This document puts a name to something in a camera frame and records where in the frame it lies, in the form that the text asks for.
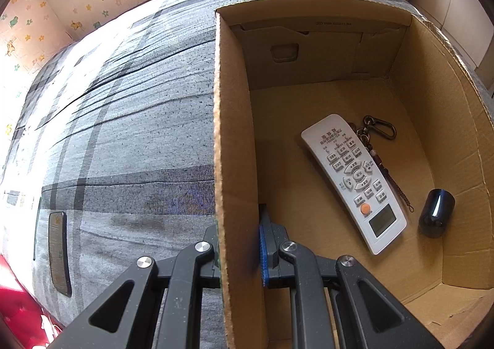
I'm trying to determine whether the cardboard box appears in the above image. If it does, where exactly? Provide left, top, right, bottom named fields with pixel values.
left=213, top=0, right=494, bottom=349

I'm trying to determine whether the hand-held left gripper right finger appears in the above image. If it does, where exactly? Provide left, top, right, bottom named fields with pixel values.
left=258, top=213, right=444, bottom=349

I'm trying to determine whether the grey plaid bedsheet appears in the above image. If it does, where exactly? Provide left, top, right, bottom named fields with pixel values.
left=0, top=0, right=492, bottom=349

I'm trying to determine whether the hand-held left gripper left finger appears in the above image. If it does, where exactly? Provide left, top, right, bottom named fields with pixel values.
left=54, top=225, right=220, bottom=349

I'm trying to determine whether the black smartphone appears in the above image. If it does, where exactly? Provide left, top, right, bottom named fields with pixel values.
left=48, top=211, right=73, bottom=297

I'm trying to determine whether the black earbuds case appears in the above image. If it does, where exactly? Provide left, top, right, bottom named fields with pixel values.
left=418, top=188, right=456, bottom=238

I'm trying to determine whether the metal keychain with beaded cord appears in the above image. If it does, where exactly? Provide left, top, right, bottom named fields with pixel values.
left=349, top=115, right=416, bottom=214

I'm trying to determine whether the white remote control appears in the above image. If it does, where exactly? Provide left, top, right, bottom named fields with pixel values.
left=301, top=114, right=408, bottom=256

